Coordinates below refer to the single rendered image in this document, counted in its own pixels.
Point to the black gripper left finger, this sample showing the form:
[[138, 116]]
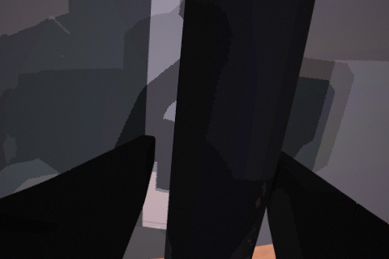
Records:
[[89, 212]]

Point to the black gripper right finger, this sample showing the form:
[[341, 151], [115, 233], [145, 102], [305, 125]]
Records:
[[311, 219]]

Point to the dark grey flat mat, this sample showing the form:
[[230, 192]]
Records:
[[74, 79]]

